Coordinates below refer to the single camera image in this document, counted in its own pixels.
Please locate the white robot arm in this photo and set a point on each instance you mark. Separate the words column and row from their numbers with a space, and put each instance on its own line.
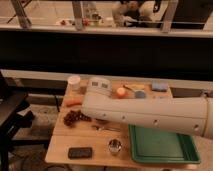
column 190, row 116

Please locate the orange fruit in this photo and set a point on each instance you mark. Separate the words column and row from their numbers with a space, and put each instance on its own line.
column 121, row 92

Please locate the grey round lid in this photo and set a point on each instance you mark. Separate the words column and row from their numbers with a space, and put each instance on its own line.
column 140, row 94

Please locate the white plastic cup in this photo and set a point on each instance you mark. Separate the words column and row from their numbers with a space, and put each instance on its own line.
column 74, row 82

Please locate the orange carrot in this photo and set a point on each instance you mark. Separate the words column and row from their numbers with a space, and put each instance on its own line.
column 73, row 102

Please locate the bunch of dark grapes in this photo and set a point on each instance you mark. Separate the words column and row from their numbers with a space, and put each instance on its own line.
column 74, row 116

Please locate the blue sponge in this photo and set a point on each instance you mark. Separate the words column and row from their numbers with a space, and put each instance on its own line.
column 159, row 87

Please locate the small metal cup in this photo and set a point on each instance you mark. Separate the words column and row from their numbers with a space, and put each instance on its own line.
column 114, row 146

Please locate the green plastic tray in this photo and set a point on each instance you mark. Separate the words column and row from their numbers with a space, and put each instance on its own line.
column 150, row 146

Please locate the yellow handled brush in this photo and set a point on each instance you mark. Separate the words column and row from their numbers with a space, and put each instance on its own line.
column 134, row 87

